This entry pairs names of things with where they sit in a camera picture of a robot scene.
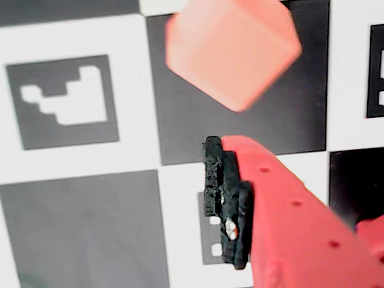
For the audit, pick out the red gripper finger with black pad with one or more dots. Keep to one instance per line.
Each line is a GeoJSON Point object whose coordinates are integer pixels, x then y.
{"type": "Point", "coordinates": [300, 240]}

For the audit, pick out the orange cube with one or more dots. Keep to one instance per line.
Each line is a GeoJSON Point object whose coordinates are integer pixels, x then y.
{"type": "Point", "coordinates": [231, 51]}

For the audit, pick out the black white marker checkerboard mat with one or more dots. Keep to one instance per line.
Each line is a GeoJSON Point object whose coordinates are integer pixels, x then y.
{"type": "Point", "coordinates": [75, 210]}

